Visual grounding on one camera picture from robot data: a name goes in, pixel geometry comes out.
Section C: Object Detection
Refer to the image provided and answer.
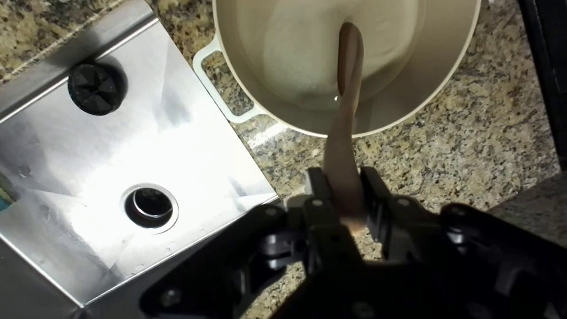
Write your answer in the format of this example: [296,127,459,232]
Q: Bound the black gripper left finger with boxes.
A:
[140,166,362,319]

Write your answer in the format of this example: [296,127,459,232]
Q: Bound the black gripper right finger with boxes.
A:
[360,166,567,319]

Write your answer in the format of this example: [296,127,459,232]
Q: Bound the wooden cooking stick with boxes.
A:
[323,21,369,234]

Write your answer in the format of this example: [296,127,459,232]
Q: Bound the cream cooking pot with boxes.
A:
[192,0,484,138]

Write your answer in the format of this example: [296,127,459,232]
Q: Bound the round metal sink drain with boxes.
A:
[121,182,181,234]

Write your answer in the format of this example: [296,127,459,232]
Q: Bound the stainless steel sink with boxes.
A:
[0,0,280,319]

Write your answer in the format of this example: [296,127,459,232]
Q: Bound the black rubber drain stopper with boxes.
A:
[66,58,130,117]

